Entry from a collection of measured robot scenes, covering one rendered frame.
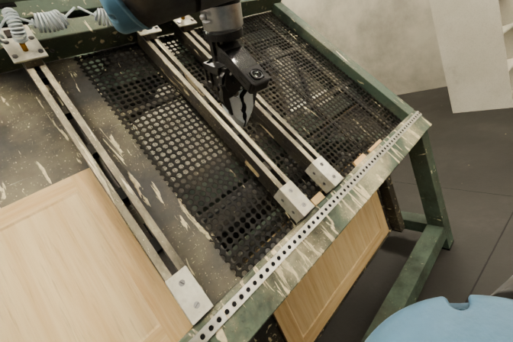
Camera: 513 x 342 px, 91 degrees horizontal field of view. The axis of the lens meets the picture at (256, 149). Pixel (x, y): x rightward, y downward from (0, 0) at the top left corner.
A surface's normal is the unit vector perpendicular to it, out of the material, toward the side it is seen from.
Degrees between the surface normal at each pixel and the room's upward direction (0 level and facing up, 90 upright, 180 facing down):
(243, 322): 54
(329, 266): 90
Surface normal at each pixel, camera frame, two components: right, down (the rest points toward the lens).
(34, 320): 0.25, -0.54
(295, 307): 0.58, -0.04
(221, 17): 0.14, 0.60
